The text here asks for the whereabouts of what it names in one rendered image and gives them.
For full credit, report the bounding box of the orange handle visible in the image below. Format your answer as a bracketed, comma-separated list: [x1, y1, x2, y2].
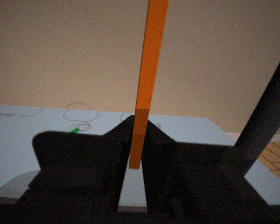
[129, 0, 169, 169]

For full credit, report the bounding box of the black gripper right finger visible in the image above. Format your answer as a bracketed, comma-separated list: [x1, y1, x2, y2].
[141, 120, 245, 212]

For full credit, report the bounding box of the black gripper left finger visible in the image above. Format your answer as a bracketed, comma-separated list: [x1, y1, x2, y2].
[32, 115, 135, 211]

